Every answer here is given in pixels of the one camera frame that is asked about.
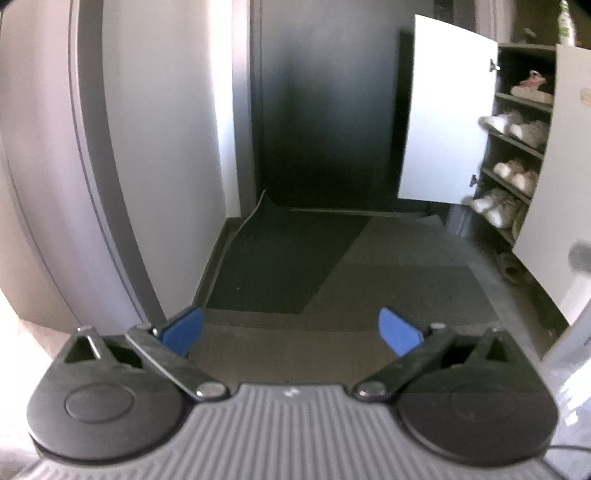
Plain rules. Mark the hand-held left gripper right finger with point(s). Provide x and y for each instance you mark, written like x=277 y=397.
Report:
x=397 y=330

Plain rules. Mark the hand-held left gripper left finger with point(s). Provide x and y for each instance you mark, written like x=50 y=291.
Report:
x=184 y=330

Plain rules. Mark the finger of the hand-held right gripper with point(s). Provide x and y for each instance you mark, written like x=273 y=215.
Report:
x=581 y=258

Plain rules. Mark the white lace-up sneaker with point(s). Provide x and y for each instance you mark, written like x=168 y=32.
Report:
x=485 y=203
x=503 y=214

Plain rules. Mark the beige lace-up sneaker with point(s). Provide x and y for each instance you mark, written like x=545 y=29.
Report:
x=531 y=134
x=498 y=122

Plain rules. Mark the grey ribbed door mat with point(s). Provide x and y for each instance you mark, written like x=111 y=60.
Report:
x=415 y=290

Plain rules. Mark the white stickered cabinet door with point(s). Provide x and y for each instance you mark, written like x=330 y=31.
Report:
x=554 y=207

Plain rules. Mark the green slipper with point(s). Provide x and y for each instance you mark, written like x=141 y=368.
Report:
x=518 y=224

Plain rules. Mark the grey-brown slipper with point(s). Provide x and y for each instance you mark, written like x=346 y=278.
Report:
x=508 y=267

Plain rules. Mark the dark rubber floor mat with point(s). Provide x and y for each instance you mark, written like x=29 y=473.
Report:
x=277 y=258

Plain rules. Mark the pink white sandal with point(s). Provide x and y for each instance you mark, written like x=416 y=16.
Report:
x=531 y=92

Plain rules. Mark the plain white cabinet door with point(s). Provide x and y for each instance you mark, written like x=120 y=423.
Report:
x=443 y=115

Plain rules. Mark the dark entrance door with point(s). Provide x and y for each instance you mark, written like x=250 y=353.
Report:
x=332 y=115

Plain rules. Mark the green white bottle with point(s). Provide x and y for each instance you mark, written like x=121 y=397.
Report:
x=565 y=25

